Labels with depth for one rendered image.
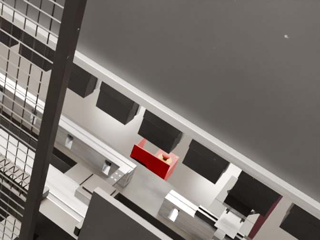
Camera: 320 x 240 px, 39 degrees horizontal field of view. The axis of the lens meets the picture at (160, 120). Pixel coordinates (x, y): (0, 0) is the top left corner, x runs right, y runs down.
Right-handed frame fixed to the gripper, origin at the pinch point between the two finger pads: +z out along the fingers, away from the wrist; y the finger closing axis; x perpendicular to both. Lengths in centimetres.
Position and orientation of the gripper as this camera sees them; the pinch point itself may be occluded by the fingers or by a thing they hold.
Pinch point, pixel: (235, 214)
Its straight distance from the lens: 179.8
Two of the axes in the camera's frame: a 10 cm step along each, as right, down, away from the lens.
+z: -5.5, 8.4, -0.4
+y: 8.2, 5.2, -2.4
